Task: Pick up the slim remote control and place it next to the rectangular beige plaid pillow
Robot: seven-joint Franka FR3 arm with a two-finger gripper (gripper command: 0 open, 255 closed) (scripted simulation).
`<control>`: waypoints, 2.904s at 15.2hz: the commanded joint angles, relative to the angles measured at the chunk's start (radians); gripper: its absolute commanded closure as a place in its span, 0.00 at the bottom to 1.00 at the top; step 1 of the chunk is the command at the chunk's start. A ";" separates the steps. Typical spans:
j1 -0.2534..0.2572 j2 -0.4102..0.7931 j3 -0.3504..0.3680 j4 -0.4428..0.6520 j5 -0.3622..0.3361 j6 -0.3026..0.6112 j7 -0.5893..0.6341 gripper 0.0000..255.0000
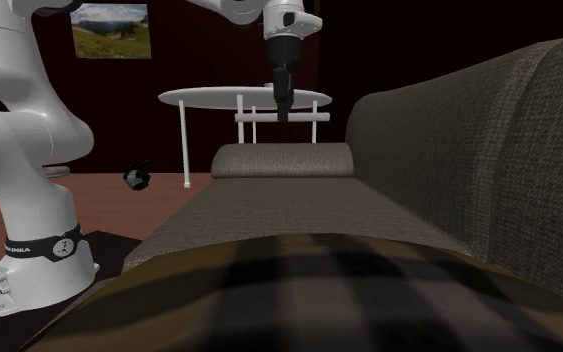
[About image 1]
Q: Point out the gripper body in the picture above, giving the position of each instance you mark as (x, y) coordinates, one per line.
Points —
(284, 51)

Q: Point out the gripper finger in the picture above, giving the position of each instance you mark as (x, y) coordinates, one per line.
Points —
(284, 95)

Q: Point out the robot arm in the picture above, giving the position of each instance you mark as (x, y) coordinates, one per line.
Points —
(27, 146)

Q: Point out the white oval table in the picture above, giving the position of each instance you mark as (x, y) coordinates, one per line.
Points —
(212, 97)

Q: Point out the brown fabric sofa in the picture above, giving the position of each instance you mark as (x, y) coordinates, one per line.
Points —
(286, 209)

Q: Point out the small black round object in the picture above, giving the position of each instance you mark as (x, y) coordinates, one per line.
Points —
(137, 176)

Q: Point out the brown checked cushion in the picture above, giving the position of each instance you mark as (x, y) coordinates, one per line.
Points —
(310, 302)

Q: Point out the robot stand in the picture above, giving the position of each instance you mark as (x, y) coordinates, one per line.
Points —
(113, 253)

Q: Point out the landscape wall picture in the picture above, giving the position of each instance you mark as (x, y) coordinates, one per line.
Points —
(110, 31)

